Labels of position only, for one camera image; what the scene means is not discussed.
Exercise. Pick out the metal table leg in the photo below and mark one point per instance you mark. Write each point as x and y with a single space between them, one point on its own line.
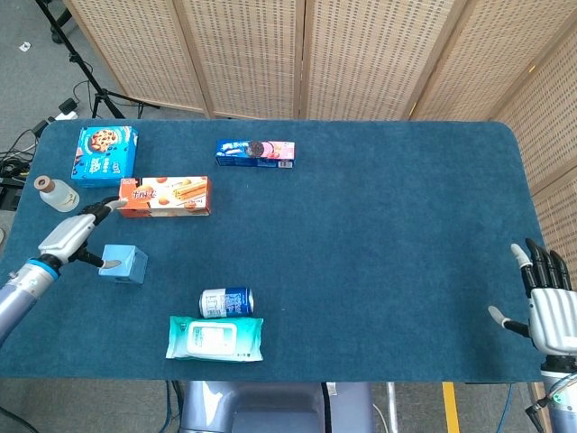
392 408

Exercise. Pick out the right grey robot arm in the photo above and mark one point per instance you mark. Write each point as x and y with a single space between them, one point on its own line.
561 392

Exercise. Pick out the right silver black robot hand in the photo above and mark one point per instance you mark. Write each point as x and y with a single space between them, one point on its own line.
552 315

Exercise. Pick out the green wet wipes pack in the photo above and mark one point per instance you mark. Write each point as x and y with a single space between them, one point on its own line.
212 338

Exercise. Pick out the blue pink sandwich cookie box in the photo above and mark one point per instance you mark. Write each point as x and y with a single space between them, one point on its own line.
252 153

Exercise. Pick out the blue felt table cloth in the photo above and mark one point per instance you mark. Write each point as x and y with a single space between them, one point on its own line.
360 248

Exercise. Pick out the blue white drink can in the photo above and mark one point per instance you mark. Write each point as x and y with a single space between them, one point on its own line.
225 303

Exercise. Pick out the small bottle with cork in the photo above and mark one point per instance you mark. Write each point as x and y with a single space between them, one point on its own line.
61 196

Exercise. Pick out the blue chocolate chip cookie box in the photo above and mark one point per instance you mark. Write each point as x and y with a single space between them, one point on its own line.
103 158

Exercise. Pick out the black tripod stand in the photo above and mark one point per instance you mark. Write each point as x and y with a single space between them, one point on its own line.
81 67

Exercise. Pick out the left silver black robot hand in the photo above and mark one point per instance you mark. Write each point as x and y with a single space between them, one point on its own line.
67 234

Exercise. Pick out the woven bamboo folding screen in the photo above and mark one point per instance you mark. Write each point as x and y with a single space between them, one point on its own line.
351 54

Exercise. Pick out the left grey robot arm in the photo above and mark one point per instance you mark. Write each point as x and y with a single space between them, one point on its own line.
22 293

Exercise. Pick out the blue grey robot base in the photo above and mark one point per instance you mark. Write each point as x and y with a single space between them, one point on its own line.
275 408

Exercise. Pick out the orange biscuit box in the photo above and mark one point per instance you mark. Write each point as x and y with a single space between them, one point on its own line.
171 198

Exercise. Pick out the small light blue box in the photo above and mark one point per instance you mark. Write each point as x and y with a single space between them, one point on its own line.
128 266

